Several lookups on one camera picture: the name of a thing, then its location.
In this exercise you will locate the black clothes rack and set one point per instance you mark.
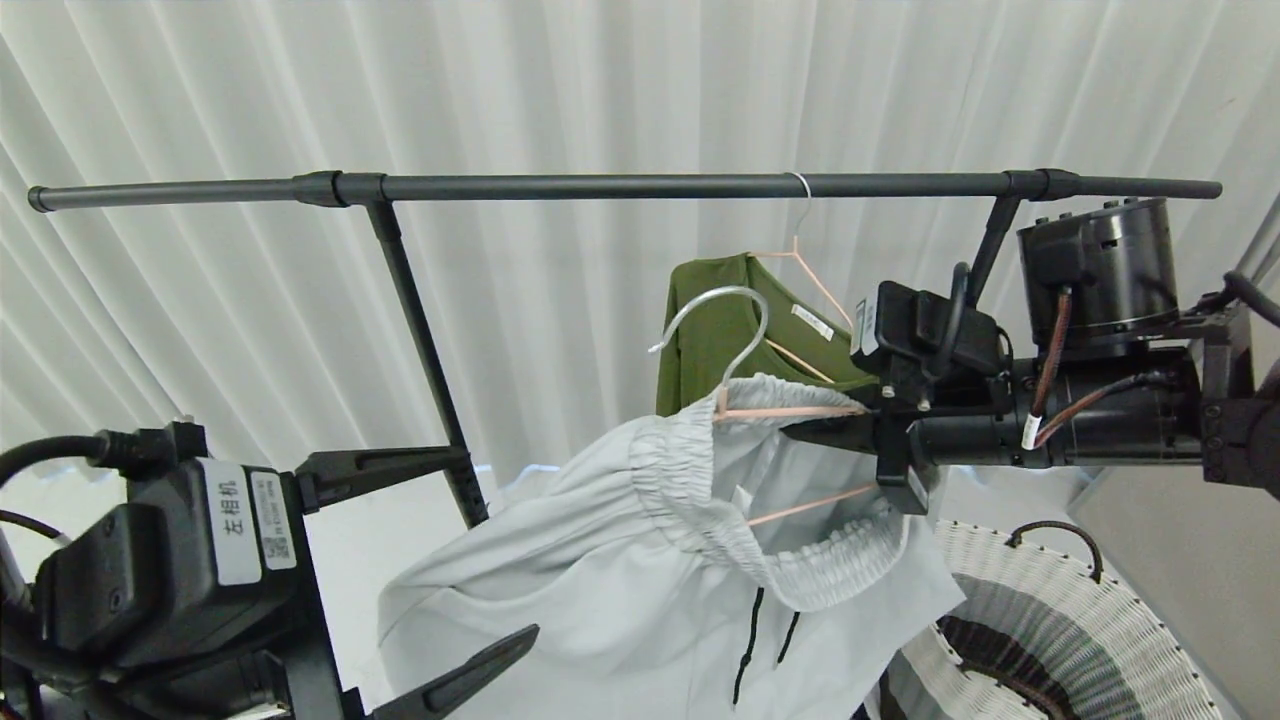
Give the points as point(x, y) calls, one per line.
point(600, 187)

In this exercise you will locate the pale grey shorts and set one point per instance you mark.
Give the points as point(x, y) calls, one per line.
point(600, 560)

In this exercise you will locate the green long-sleeved shirt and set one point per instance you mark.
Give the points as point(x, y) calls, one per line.
point(710, 340)

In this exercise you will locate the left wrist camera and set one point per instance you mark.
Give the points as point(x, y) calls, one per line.
point(150, 570)

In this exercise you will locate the white curtain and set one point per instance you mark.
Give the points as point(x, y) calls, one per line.
point(560, 100)

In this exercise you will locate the pink clothes hanger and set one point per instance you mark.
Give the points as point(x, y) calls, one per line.
point(822, 288)
point(790, 411)

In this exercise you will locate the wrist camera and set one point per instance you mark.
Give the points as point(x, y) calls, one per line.
point(920, 320)
point(150, 570)

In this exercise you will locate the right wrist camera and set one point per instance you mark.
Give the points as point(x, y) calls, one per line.
point(920, 320)

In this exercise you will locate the white laundry basket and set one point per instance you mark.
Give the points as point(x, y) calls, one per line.
point(1060, 610)

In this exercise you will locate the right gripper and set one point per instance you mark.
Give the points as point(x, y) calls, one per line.
point(1120, 420)

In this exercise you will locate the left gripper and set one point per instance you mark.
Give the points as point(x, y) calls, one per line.
point(300, 690)

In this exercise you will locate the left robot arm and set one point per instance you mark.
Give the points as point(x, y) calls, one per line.
point(15, 650)

